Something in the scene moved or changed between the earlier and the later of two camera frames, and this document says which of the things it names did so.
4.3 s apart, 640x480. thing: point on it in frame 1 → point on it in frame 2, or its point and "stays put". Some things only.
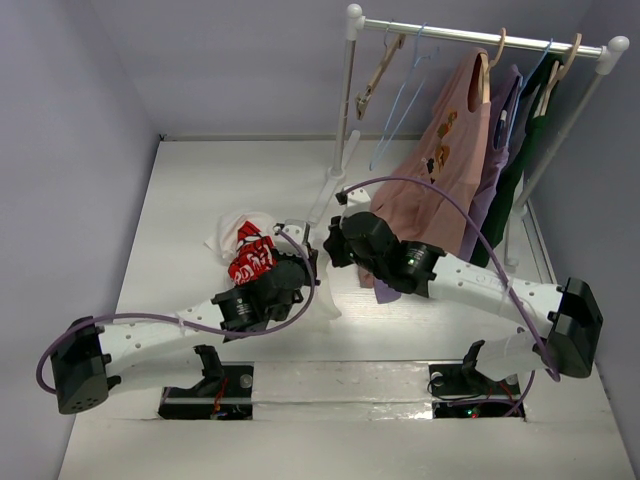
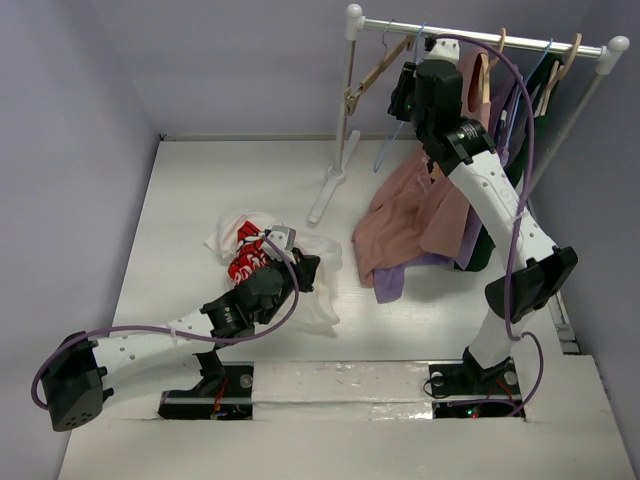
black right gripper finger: (338, 252) → (400, 106)
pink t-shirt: (445, 150) stays put
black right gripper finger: (335, 235) → (405, 85)
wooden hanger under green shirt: (558, 72) stays put
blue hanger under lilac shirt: (523, 83) stays put
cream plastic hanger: (485, 67) stays put
